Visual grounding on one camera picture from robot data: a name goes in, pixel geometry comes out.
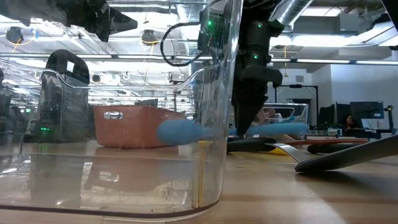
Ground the person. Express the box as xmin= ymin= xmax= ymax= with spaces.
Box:
xmin=341 ymin=114 xmax=358 ymax=130

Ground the large blue spoon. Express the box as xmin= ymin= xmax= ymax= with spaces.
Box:
xmin=156 ymin=119 xmax=311 ymax=147

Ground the black round spatula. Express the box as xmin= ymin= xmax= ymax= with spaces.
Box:
xmin=307 ymin=142 xmax=366 ymax=154

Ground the yellow spoon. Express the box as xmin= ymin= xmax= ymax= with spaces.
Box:
xmin=269 ymin=146 xmax=292 ymax=156

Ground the large clear plastic bin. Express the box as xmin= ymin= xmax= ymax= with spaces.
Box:
xmin=0 ymin=0 xmax=245 ymax=222

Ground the black monitor post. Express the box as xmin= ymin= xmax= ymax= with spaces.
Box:
xmin=384 ymin=105 xmax=396 ymax=135

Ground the dark computer monitor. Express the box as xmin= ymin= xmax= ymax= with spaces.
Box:
xmin=318 ymin=103 xmax=351 ymax=130

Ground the yellow hanging cord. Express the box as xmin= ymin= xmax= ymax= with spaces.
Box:
xmin=282 ymin=45 xmax=289 ymax=78

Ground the small clear plastic bin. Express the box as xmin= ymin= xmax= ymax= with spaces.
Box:
xmin=262 ymin=102 xmax=309 ymax=139

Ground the dark background desk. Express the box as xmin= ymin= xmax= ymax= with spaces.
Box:
xmin=306 ymin=127 xmax=398 ymax=141

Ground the black metal gantry frame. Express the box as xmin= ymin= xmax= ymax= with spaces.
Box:
xmin=273 ymin=83 xmax=320 ymax=125

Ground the silver ceiling air duct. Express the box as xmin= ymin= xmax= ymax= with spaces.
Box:
xmin=269 ymin=0 xmax=313 ymax=26

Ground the suspended ceiling light rail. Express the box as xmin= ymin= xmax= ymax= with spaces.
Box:
xmin=0 ymin=52 xmax=398 ymax=66

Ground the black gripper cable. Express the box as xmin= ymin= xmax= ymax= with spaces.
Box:
xmin=159 ymin=21 xmax=203 ymax=68

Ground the black rectangular spatula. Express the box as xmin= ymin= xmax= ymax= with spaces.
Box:
xmin=226 ymin=134 xmax=398 ymax=174

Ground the orange plastic bin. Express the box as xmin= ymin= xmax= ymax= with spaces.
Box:
xmin=92 ymin=105 xmax=187 ymax=149

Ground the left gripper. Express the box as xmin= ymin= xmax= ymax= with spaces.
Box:
xmin=61 ymin=0 xmax=139 ymax=43

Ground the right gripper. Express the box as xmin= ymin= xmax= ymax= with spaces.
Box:
xmin=231 ymin=19 xmax=285 ymax=136

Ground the black ceiling sensor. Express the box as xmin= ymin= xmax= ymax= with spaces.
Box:
xmin=142 ymin=29 xmax=157 ymax=45
xmin=5 ymin=26 xmax=25 ymax=44

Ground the black computer monitor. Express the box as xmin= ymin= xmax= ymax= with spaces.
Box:
xmin=349 ymin=101 xmax=386 ymax=121

